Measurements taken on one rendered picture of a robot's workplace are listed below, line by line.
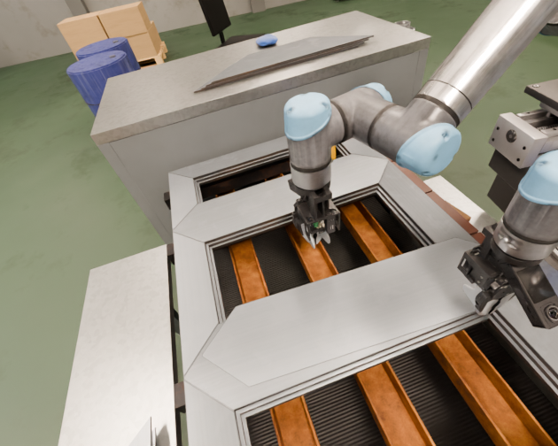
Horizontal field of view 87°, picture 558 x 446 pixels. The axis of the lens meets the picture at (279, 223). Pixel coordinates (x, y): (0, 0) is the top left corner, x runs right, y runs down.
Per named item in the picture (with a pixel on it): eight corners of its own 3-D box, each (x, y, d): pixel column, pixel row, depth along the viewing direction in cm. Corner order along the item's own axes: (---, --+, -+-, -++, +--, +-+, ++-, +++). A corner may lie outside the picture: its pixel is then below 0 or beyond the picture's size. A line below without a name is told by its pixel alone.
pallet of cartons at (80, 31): (102, 65, 559) (73, 11, 499) (171, 49, 554) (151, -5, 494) (84, 84, 492) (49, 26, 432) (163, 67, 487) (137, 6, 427)
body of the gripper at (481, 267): (488, 257, 59) (513, 215, 50) (525, 292, 53) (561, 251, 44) (454, 270, 58) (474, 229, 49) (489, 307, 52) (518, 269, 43)
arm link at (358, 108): (406, 136, 52) (358, 161, 49) (362, 115, 59) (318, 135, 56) (414, 91, 46) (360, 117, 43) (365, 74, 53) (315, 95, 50)
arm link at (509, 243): (579, 234, 41) (530, 253, 40) (561, 253, 44) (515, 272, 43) (531, 201, 46) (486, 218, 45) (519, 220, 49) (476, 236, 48)
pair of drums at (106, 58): (175, 102, 379) (144, 28, 320) (160, 148, 302) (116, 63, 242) (124, 112, 381) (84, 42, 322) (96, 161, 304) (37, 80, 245)
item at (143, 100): (96, 145, 102) (89, 135, 99) (112, 87, 143) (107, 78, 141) (429, 48, 115) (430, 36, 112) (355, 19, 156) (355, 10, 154)
